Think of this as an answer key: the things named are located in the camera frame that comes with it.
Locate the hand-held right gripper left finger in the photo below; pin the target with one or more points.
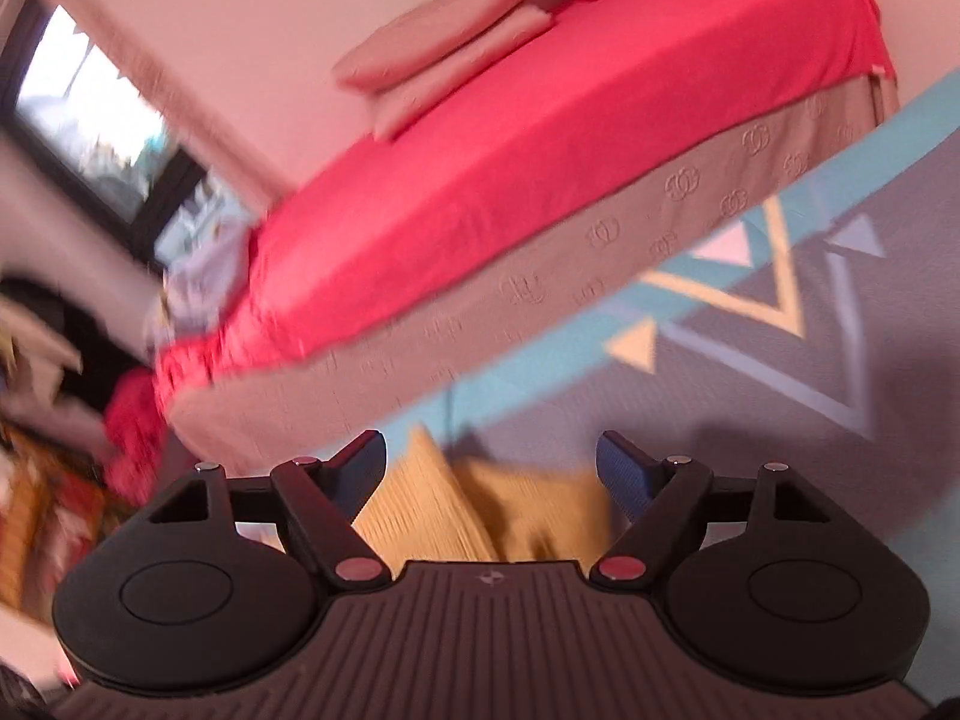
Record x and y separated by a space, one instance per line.
358 474

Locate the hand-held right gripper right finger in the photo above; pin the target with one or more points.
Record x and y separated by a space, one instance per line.
626 476

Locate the pile of pink clothes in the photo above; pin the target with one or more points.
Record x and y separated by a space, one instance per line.
135 435

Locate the dark clothes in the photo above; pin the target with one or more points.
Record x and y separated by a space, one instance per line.
52 330

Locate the blue patterned bed sheet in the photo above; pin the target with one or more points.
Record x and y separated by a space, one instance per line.
750 390

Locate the grey patterned mattress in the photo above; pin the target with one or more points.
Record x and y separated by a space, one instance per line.
525 292

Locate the pale blue cloth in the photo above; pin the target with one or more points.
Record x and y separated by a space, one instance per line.
202 277

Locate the pink bed sheet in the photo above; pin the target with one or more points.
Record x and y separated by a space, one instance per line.
487 180

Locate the pink pillow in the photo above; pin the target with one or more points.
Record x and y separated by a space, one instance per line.
435 22
465 71

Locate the window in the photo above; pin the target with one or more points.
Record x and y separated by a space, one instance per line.
97 120

